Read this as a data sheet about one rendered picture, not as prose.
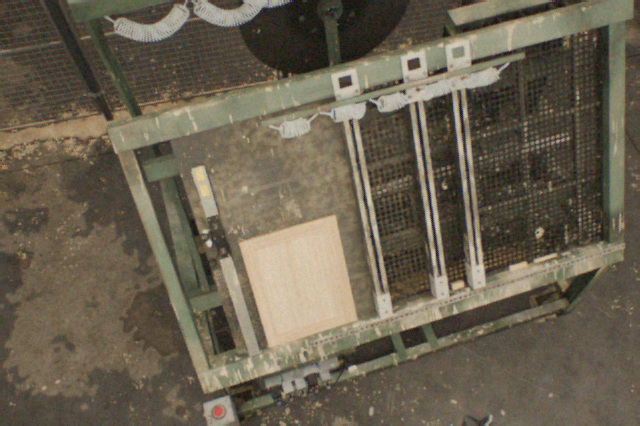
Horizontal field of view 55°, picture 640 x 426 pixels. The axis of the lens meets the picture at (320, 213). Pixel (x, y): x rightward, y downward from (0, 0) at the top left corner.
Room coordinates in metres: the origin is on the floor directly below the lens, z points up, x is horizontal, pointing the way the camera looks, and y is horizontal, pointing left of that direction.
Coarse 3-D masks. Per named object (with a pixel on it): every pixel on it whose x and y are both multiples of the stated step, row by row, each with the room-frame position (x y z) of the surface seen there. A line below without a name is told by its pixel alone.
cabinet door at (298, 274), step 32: (320, 224) 1.34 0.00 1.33; (256, 256) 1.22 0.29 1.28; (288, 256) 1.24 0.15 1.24; (320, 256) 1.25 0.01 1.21; (256, 288) 1.13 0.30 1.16; (288, 288) 1.14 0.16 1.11; (320, 288) 1.15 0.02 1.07; (288, 320) 1.04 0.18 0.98; (320, 320) 1.04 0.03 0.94; (352, 320) 1.05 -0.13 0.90
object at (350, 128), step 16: (336, 80) 1.66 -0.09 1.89; (352, 80) 1.67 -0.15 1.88; (336, 96) 1.62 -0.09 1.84; (352, 96) 1.63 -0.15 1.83; (352, 128) 1.58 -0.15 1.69; (352, 144) 1.54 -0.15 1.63; (352, 160) 1.49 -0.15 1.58; (352, 176) 1.47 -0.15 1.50; (368, 192) 1.42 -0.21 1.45; (368, 208) 1.37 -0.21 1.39; (368, 224) 1.34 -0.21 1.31; (368, 240) 1.28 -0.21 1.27; (368, 256) 1.24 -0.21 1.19; (384, 272) 1.19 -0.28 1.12; (384, 288) 1.14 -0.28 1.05; (384, 304) 1.09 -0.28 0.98
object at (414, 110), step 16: (416, 96) 1.66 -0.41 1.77; (432, 96) 1.59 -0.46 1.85; (416, 112) 1.67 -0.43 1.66; (416, 128) 1.61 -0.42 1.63; (416, 144) 1.56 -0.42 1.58; (416, 160) 1.53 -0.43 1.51; (416, 176) 1.51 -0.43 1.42; (432, 176) 1.49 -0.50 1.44; (432, 192) 1.44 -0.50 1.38; (432, 208) 1.40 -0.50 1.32; (432, 224) 1.35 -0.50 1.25; (432, 240) 1.30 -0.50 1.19; (432, 256) 1.25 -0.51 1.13; (432, 272) 1.21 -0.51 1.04; (432, 288) 1.18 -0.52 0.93
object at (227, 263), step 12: (192, 168) 1.43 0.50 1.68; (204, 168) 1.44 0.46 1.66; (204, 180) 1.40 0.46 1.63; (204, 204) 1.34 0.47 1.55; (228, 264) 1.18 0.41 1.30; (228, 276) 1.15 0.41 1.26; (240, 288) 1.12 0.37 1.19; (240, 300) 1.08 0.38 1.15; (240, 312) 1.04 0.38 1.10; (240, 324) 1.00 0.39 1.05; (252, 336) 0.97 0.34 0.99; (252, 348) 0.93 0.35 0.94
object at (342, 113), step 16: (480, 64) 1.66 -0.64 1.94; (496, 64) 1.66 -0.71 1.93; (416, 80) 1.59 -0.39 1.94; (432, 80) 1.59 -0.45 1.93; (448, 80) 1.65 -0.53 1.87; (480, 80) 1.65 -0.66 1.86; (496, 80) 1.67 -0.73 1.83; (368, 96) 1.53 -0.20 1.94; (384, 96) 1.59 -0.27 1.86; (400, 96) 1.58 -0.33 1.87; (304, 112) 1.47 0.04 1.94; (320, 112) 1.48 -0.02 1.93; (336, 112) 1.51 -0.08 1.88; (352, 112) 1.52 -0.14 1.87; (288, 128) 1.46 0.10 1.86; (304, 128) 1.46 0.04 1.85
